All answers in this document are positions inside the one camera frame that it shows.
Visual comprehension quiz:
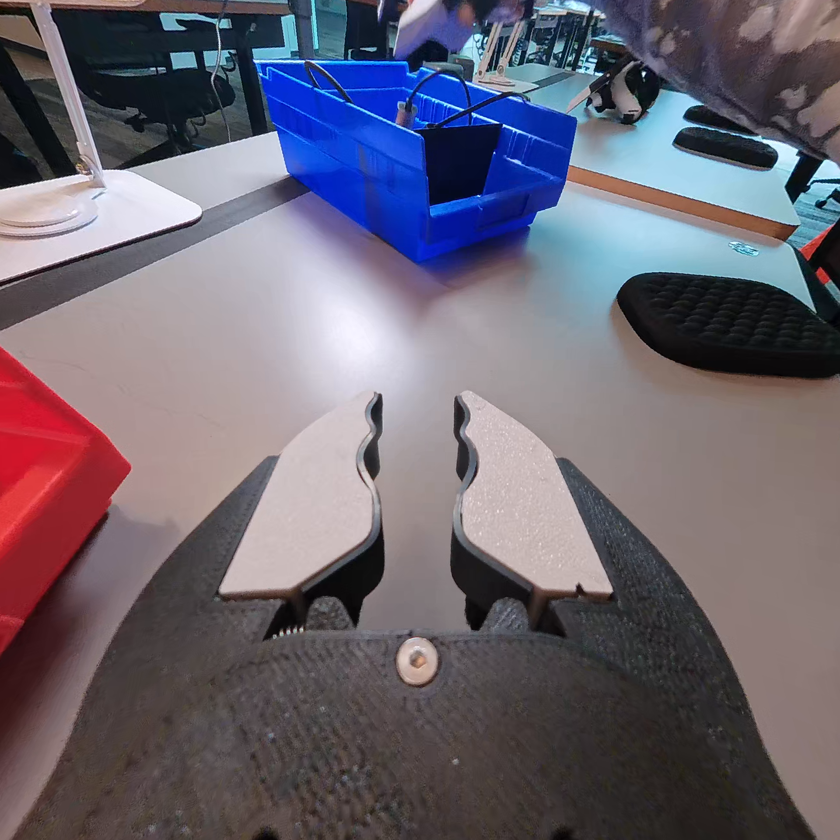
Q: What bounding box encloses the red plastic bin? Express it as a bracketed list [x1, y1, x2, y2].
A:
[0, 346, 132, 657]

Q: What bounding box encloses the blue plastic bin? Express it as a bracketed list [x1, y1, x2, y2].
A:
[255, 59, 578, 263]

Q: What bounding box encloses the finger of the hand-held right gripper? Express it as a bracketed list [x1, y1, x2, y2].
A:
[394, 0, 475, 56]

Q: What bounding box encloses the black cable loop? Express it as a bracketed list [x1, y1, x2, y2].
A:
[304, 60, 353, 104]

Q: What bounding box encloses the orange and black office chair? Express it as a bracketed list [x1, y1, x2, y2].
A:
[794, 220, 840, 316]

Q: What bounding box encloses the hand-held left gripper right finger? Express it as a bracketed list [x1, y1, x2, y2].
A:
[450, 390, 616, 632]

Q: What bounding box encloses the person's right forearm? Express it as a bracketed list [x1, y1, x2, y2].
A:
[600, 0, 840, 161]

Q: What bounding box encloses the black cable with silver plug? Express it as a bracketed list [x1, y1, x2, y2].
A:
[395, 69, 531, 130]

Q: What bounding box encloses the dark office desk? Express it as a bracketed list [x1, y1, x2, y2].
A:
[0, 0, 316, 177]

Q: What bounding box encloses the black bin divider plate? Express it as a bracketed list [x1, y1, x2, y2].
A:
[415, 121, 504, 204]

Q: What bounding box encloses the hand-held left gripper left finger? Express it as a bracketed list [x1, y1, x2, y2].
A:
[218, 391, 386, 626]

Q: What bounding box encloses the black wrist rest pad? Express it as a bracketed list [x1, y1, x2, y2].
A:
[673, 126, 779, 170]
[682, 104, 756, 135]
[617, 272, 840, 379]

